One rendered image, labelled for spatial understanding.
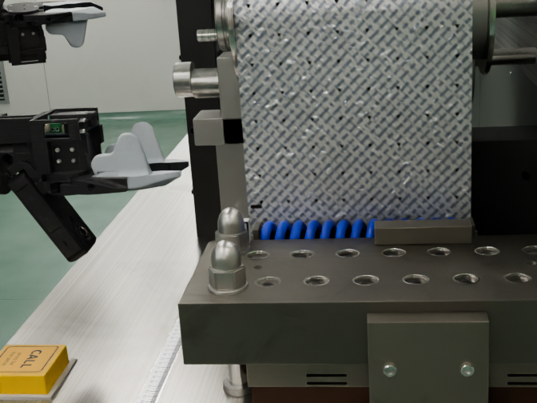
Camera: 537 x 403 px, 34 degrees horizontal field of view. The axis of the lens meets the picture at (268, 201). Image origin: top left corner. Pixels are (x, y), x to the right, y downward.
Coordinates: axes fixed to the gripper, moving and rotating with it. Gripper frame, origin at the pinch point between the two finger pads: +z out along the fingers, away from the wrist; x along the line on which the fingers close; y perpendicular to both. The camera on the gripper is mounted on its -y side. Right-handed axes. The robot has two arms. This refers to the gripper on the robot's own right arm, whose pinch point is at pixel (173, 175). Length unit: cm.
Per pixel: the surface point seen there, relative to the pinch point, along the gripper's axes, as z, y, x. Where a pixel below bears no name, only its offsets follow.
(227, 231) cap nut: 6.8, -3.9, -7.6
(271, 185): 10.4, -1.5, 0.3
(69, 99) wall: -212, -78, 559
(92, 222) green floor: -119, -101, 312
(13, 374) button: -15.3, -17.1, -12.3
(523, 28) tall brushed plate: 40.5, 11.2, 26.9
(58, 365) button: -12.0, -18.0, -8.6
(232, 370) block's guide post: 7.0, -17.0, -11.7
